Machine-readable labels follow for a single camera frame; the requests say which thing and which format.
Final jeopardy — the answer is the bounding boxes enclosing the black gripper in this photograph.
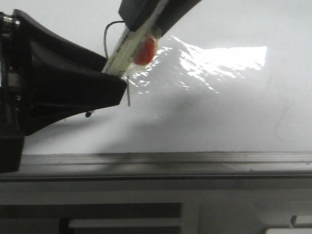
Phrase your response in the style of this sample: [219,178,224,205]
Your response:
[0,9,126,173]

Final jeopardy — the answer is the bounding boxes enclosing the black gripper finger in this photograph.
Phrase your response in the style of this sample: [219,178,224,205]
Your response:
[118,0,200,36]

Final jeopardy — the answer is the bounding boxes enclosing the white black whiteboard marker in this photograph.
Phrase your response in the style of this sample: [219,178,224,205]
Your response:
[84,0,169,118]

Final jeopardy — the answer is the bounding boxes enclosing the dark slotted panel below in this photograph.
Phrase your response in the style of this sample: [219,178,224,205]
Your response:
[0,203,182,234]

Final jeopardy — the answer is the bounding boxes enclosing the white box bottom right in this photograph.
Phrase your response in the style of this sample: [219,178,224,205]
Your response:
[265,215,312,234]

